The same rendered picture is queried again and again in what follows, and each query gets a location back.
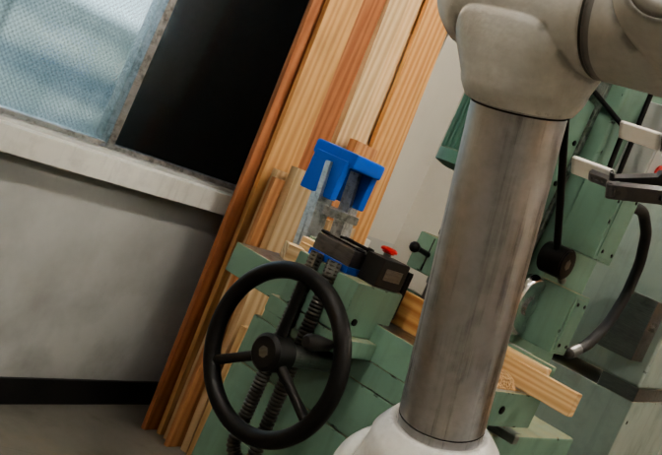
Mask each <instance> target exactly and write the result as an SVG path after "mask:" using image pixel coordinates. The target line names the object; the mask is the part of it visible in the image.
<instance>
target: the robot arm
mask: <svg viewBox="0 0 662 455"><path fill-rule="evenodd" d="M437 9H438V13H439V16H440V18H441V21H442V23H443V25H444V27H445V29H446V31H447V33H448V34H449V36H450V37H451V38H452V39H453V40H454V41H455V42H456V43H457V49H458V55H459V62H460V68H461V73H460V74H461V82H462V86H463V89H464V92H465V95H466V96H468V97H469V98H471V99H470V104H469V108H468V112H467V117H466V121H465V125H464V130H463V134H462V138H461V143H460V147H459V151H458V156H457V160H456V164H455V168H454V172H453V176H452V181H451V185H450V189H449V193H448V198H447V202H446V206H445V211H444V215H443V219H442V224H441V228H440V232H439V237H438V241H437V245H436V250H435V253H434V257H433V262H432V266H431V270H430V278H429V282H428V287H427V291H426V295H425V300H424V304H423V308H422V312H421V317H420V321H419V325H418V330H417V334H416V338H415V343H414V346H413V350H412V355H411V359H410V363H409V368H408V372H407V376H406V381H405V385H404V389H403V394H402V398H401V402H400V403H398V404H396V405H394V406H393V407H391V408H389V409H387V410H386V411H385V412H383V413H382V414H381V415H379V416H378V417H377V418H376V419H375V420H374V422H373V423H372V425H371V426H368V427H365V428H363V429H361V430H359V431H357V432H355V433H353V434H352V435H350V436H349V437H348V438H347V439H346V440H344V441H343V443H342V444H341V445H340V446H339V447H338V449H337V450H336V451H335V453H334V454H333V455H499V452H498V449H497V446H496V444H495V442H494V440H493V438H492V436H491V435H490V433H489V432H488V430H487V424H488V420H489V416H490V412H491V409H492V405H493V401H494V397H495V394H496V390H497V384H498V380H499V377H500V373H501V369H502V365H503V362H504V358H505V354H506V350H507V347H508V343H509V339H510V335H511V331H512V328H513V324H514V320H515V316H516V313H517V309H518V305H519V301H520V298H521V295H522V291H523V287H524V283H525V280H526V276H527V272H528V268H529V265H530V261H531V257H532V253H533V249H534V246H535V242H536V238H537V234H538V231H539V227H540V223H541V220H542V217H543V213H544V209H545V205H546V201H547V198H548V194H549V190H550V186H551V183H552V179H553V175H554V171H555V168H556V164H557V160H558V156H559V152H560V149H561V145H562V141H563V135H564V131H565V127H566V124H567V121H568V120H569V119H570V118H573V117H574V116H575V115H576V114H577V113H578V112H579V111H580V110H581V109H582V108H583V107H584V106H585V104H586V103H587V102H588V100H589V98H590V96H591V95H592V94H593V92H594V91H595V89H596V88H597V87H598V85H599V84H600V83H601V82H605V83H609V84H613V85H617V86H621V87H625V88H629V89H633V90H636V91H640V92H644V93H648V94H651V95H654V96H657V97H660V98H662V0H437ZM619 138H621V139H624V140H627V141H630V142H633V143H636V144H639V145H641V146H644V147H647V148H650V149H653V150H656V151H659V150H660V152H661V150H662V133H661V132H657V131H654V130H651V129H648V128H645V127H642V126H639V125H636V124H633V123H629V122H626V121H623V120H622V121H621V122H620V129H619ZM660 146H661V149H660ZM571 173H572V174H575V175H578V176H580V177H583V178H586V179H588V180H589V181H591V182H594V183H596V184H599V185H602V186H604V187H606V192H605V197H606V198H607V199H613V200H622V201H631V202H640V203H649V204H658V205H662V170H658V171H657V172H656V173H619V174H615V170H614V169H611V168H609V167H606V166H603V165H601V164H598V163H595V162H592V161H589V160H586V159H583V158H581V157H578V156H573V157H572V160H571Z"/></svg>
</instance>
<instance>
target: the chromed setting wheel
mask: <svg viewBox="0 0 662 455"><path fill-rule="evenodd" d="M545 286H546V282H545V280H544V278H543V277H541V276H540V275H538V274H529V275H527V276H526V280H525V283H524V287H523V291H522V295H521V298H520V301H519V305H518V309H517V313H516V316H515V320H514V324H513V328H512V331H511V335H513V336H518V335H521V334H523V333H524V332H525V329H526V323H527V321H528V319H529V317H530V316H531V315H532V314H533V312H534V311H535V309H536V306H537V300H538V298H539V295H540V293H541V292H542V291H543V290H544V289H545Z"/></svg>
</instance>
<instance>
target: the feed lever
mask: <svg viewBox="0 0 662 455"><path fill-rule="evenodd" d="M568 134H569V120H568V121H567V124H566V127H565V131H564V135H563V141H562V145H561V149H560V153H559V169H558V185H557V200H556V215H555V231H554V241H552V240H551V241H548V242H547V243H545V244H544V245H543V246H542V248H541V249H540V251H539V253H538V256H537V261H536V264H537V268H538V270H540V271H542V272H544V273H547V274H549V275H551V276H553V277H555V278H557V279H558V282H559V283H560V284H561V285H563V284H565V282H566V277H567V276H568V275H569V274H570V272H571V271H572V269H573V267H574V264H575V260H576V254H575V251H574V250H572V249H570V248H568V247H565V246H563V245H562V232H563V204H564V191H565V177H566V162H567V148H568Z"/></svg>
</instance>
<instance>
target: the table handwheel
mask: <svg viewBox="0 0 662 455"><path fill-rule="evenodd" d="M274 279H291V280H295V281H298V283H297V285H296V288H295V290H294V293H293V295H292V298H291V301H290V303H289V306H288V308H287V310H286V312H285V314H284V317H283V319H282V321H281V323H280V325H279V328H278V330H277V332H276V334H274V333H269V332H267V333H263V334H261V335H259V336H258V337H257V338H256V339H255V341H254V343H253V345H252V348H251V351H246V352H239V353H230V354H221V348H222V342H223V337H224V334H225V331H226V328H227V325H228V323H229V320H230V318H231V316H232V313H233V312H234V310H235V308H236V307H237V305H238V304H239V303H240V301H241V300H242V299H243V298H244V297H245V296H246V295H247V294H248V293H249V292H250V291H252V290H253V289H254V288H256V287H257V286H259V285H261V284H263V283H265V282H267V281H270V280H274ZM307 288H310V289H311V290H312V291H313V292H314V293H315V294H316V295H317V297H318V298H319V299H320V301H321V302H322V304H323V306H324V308H325V310H326V312H327V315H328V318H329V321H330V324H331V329H332V335H333V343H334V348H333V354H332V353H331V352H329V351H326V352H312V351H307V350H305V349H304V348H303V346H299V345H295V343H294V341H293V340H292V339H291V338H290V337H289V336H288V333H289V331H290V328H291V326H292V323H293V321H294V318H295V315H296V313H297V310H298V307H299V305H300V302H301V300H302V298H303V296H304V293H305V291H306V289H307ZM241 361H252V362H253V364H254V366H255V367H256V368H257V369H258V370H260V371H264V372H273V373H277V374H278V376H279V378H280V380H281V382H282V384H283V386H284V388H285V390H286V392H287V394H288V396H289V398H290V401H291V403H292V405H293V407H294V410H295V412H296V414H297V416H298V420H299V422H297V423H296V424H294V425H292V426H290V427H287V428H285V429H281V430H271V431H269V430H262V429H259V428H256V427H254V426H252V425H250V424H248V423H247V422H245V421H244V420H243V419H242V418H241V417H240V416H239V415H238V414H237V413H236V412H235V410H234V409H233V407H232V405H231V403H230V401H229V399H228V397H227V395H226V392H225V389H224V385H223V381H222V375H221V364H225V363H232V362H241ZM351 363H352V333H351V327H350V322H349V318H348V315H347V312H346V309H345V306H344V304H343V302H342V300H341V298H340V297H339V295H338V293H337V292H336V290H335V289H334V288H333V286H332V285H331V284H330V283H329V282H328V281H327V280H326V279H325V278H324V277H323V276H322V275H321V274H319V273H318V272H317V271H315V270H314V269H312V268H310V267H308V266H306V265H303V264H300V263H298V262H293V261H274V262H269V263H266V264H262V265H260V266H257V267H255V268H253V269H251V270H250V271H248V272H247V273H245V274H244V275H242V276H241V277H240V278H239V279H238V280H237V281H235V282H234V283H233V285H232V286H231V287H230V288H229V289H228V290H227V292H226V293H225V294H224V296H223V297H222V299H221V300H220V302H219V304H218V306H217V308H216V309H215V312H214V314H213V316H212V319H211V321H210V324H209V327H208V331H207V335H206V339H205V345H204V353H203V372H204V380H205V386H206V390H207V394H208V397H209V400H210V403H211V406H212V408H213V410H214V412H215V414H216V416H217V417H218V419H219V420H220V422H221V423H222V425H223V426H224V427H225V428H226V429H227V431H228V432H230V433H231V434H232V435H233V436H234V437H235V438H237V439H238V440H240V441H241V442H243V443H245V444H247V445H249V446H252V447H255V448H259V449H265V450H279V449H285V448H289V447H292V446H295V445H297V444H299V443H301V442H303V441H305V440H307V439H308V438H310V437H311V436H313V435H314V434H315V433H316V432H317V431H318V430H320V429H321V428H322V427H323V426H324V425H325V423H326V422H327V421H328V420H329V418H330V417H331V416H332V414H333V413H334V411H335V409H336V408H337V406H338V404H339V402H340V400H341V398H342V396H343V393H344V391H345V388H346V385H347V382H348V378H349V374H350V369H351ZM292 367H296V368H304V369H312V370H320V371H328V372H330V374H329V378H328V381H327V384H326V386H325V389H324V391H323V393H322V395H321V397H320V398H319V400H318V402H317V403H316V405H315V406H314V407H313V409H312V410H311V411H310V412H309V413H308V412H307V410H306V408H305V406H304V404H303V402H302V400H301V398H300V396H299V394H298V391H297V388H296V386H295V384H294V383H293V380H292V378H291V376H290V373H289V370H290V369H291V368H292Z"/></svg>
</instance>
